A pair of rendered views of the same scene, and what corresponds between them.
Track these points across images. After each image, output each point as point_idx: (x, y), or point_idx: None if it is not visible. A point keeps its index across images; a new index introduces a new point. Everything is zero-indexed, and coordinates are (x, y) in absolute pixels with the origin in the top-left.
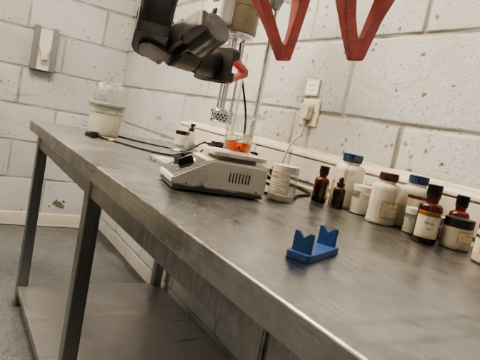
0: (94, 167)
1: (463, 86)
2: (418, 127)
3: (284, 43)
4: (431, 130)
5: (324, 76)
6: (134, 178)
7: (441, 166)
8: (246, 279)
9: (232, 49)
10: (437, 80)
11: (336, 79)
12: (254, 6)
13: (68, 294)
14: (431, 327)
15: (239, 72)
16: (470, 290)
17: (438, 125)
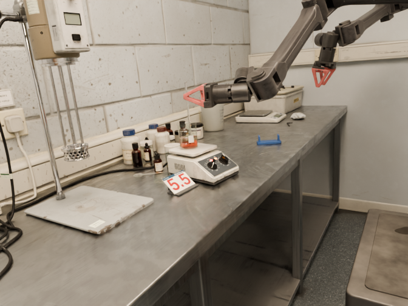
0: (241, 203)
1: (127, 75)
2: (112, 103)
3: (317, 83)
4: (118, 102)
5: (12, 84)
6: (243, 183)
7: (131, 118)
8: (308, 142)
9: (217, 83)
10: (113, 74)
11: (31, 85)
12: (325, 76)
13: None
14: (289, 132)
15: (187, 96)
16: (245, 135)
17: (123, 98)
